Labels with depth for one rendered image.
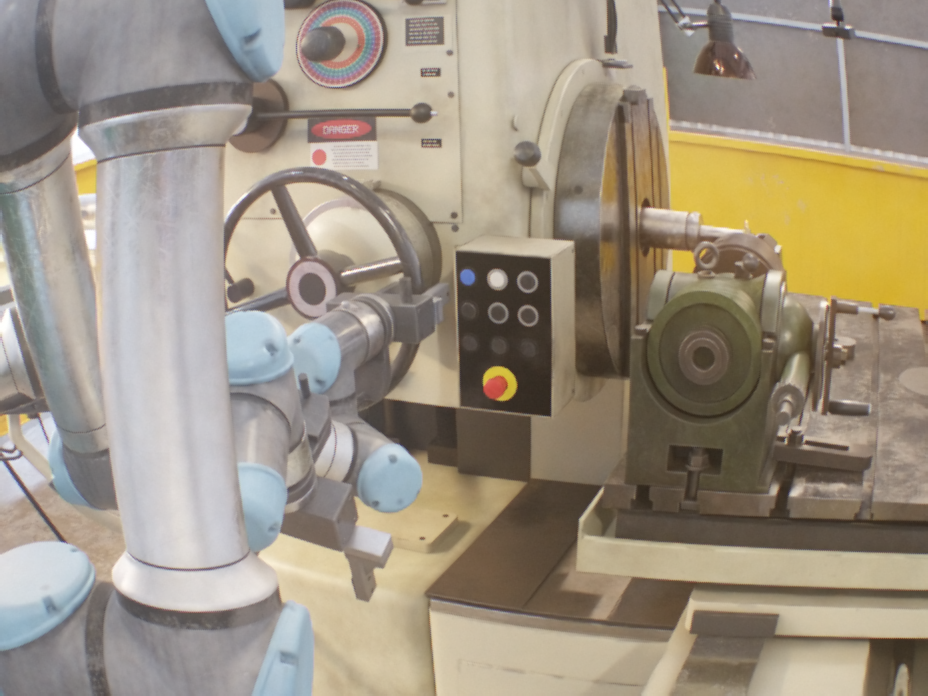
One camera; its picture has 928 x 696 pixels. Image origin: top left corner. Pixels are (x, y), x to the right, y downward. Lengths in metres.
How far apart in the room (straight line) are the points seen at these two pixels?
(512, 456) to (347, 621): 0.65
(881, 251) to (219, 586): 3.62
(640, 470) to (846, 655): 0.55
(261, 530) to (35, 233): 0.29
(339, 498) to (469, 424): 1.63
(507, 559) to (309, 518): 1.27
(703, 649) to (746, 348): 0.50
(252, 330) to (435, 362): 0.97
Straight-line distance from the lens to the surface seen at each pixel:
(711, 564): 1.60
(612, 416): 2.44
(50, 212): 0.67
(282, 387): 0.84
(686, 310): 1.53
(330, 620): 2.23
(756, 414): 1.53
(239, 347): 0.83
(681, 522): 1.64
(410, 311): 1.36
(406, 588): 2.12
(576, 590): 2.07
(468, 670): 2.13
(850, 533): 1.62
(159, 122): 0.54
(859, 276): 4.05
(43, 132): 0.63
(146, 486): 0.57
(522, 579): 2.10
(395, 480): 1.16
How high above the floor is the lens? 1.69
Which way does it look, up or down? 17 degrees down
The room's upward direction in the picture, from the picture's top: 2 degrees counter-clockwise
